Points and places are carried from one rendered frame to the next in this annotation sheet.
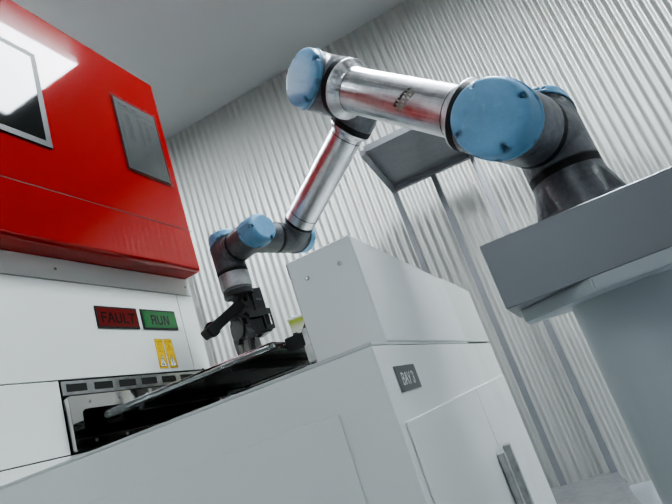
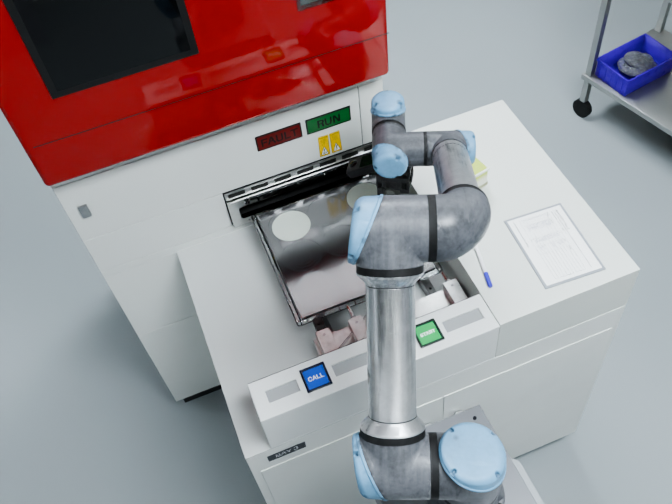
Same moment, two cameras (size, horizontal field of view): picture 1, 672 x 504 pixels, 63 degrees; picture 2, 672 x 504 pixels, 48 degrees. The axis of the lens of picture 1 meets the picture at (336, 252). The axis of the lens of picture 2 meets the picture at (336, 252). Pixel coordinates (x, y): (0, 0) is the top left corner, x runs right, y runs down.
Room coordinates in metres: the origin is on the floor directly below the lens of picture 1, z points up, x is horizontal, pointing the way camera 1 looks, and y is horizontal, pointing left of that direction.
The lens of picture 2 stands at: (0.44, -0.70, 2.39)
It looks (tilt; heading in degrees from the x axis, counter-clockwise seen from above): 53 degrees down; 57
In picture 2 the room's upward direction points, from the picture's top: 8 degrees counter-clockwise
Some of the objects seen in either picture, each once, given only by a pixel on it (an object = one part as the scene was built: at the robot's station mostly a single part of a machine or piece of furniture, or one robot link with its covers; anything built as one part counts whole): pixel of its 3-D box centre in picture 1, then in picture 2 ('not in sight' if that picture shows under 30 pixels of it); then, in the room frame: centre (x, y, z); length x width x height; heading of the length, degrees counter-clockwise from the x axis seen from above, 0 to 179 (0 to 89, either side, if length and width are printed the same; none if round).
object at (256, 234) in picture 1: (256, 236); (397, 149); (1.21, 0.17, 1.21); 0.11 x 0.11 x 0.08; 49
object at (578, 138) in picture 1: (544, 135); (467, 464); (0.86, -0.39, 1.08); 0.13 x 0.12 x 0.14; 139
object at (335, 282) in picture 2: (242, 375); (342, 241); (1.10, 0.26, 0.90); 0.34 x 0.34 x 0.01; 72
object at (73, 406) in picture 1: (156, 410); (308, 187); (1.15, 0.46, 0.89); 0.44 x 0.02 x 0.10; 162
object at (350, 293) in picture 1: (397, 311); (375, 370); (0.92, -0.06, 0.89); 0.55 x 0.09 x 0.14; 162
